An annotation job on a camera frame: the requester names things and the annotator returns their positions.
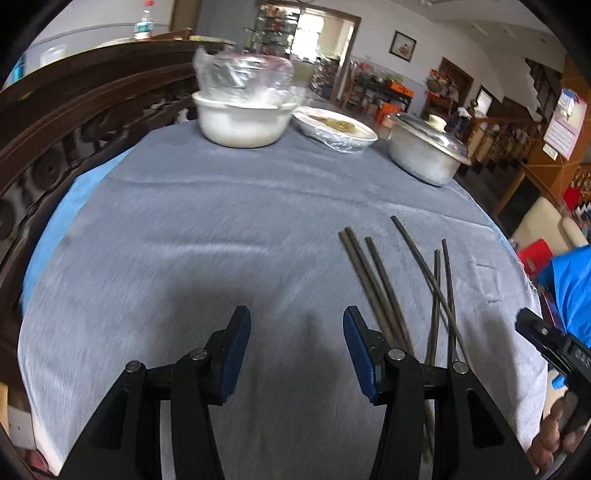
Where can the blue under cloth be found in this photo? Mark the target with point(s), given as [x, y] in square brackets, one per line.
[60, 217]

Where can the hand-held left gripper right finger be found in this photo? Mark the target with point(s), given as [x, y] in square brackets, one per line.
[358, 350]

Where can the orange wooden column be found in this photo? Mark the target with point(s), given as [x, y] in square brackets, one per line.
[554, 175]

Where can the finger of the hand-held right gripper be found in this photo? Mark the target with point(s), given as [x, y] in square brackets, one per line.
[535, 327]

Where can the glass display cabinet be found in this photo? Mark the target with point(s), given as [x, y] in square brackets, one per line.
[277, 32]

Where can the framed wall picture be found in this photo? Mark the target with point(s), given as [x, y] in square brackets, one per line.
[402, 46]

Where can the cream chair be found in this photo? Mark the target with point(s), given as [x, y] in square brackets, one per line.
[540, 221]

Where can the grey tablecloth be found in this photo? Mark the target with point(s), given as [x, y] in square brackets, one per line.
[207, 221]

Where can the wooden dining table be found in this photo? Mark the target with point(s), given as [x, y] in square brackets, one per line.
[364, 85]

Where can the dark carved wooden sideboard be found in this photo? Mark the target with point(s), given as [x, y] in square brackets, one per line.
[69, 115]

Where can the clear water bottle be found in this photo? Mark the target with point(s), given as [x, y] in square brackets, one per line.
[144, 25]

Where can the metal pot lid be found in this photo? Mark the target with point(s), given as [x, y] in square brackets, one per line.
[429, 136]

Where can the wall calendar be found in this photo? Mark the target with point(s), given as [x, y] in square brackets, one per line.
[565, 124]

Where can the wooden stair railing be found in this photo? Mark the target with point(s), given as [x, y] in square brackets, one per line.
[503, 138]

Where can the blue jacket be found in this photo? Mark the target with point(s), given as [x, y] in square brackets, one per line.
[575, 286]

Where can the dark chopstick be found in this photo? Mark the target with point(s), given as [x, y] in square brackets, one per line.
[377, 258]
[425, 277]
[435, 286]
[354, 258]
[365, 258]
[448, 277]

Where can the red plastic toy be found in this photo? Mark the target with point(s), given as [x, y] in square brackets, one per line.
[533, 256]

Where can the person's right hand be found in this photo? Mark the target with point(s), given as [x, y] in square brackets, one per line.
[547, 438]

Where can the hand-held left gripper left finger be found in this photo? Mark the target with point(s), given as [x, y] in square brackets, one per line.
[238, 350]

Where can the plastic-wrapped food dish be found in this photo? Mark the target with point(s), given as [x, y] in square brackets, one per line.
[332, 127]

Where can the orange box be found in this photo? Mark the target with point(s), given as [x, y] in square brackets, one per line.
[387, 114]

